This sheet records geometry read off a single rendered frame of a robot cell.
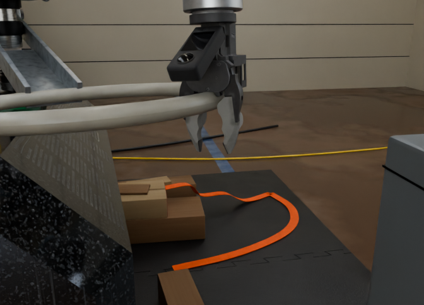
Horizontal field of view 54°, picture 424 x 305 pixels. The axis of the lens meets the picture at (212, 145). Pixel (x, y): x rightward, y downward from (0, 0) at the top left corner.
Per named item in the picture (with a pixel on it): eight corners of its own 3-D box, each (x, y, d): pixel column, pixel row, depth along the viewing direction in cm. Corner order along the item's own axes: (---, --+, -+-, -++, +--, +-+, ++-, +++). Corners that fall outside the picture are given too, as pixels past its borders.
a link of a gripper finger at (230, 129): (255, 144, 68) (243, 89, 67) (243, 153, 63) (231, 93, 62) (238, 146, 70) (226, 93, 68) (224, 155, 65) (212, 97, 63)
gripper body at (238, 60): (248, 90, 69) (247, 14, 66) (229, 97, 61) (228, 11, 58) (206, 90, 72) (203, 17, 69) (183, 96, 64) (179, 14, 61)
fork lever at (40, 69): (-44, 19, 132) (-47, 2, 130) (20, 19, 143) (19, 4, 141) (7, 110, 86) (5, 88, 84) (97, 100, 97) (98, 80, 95)
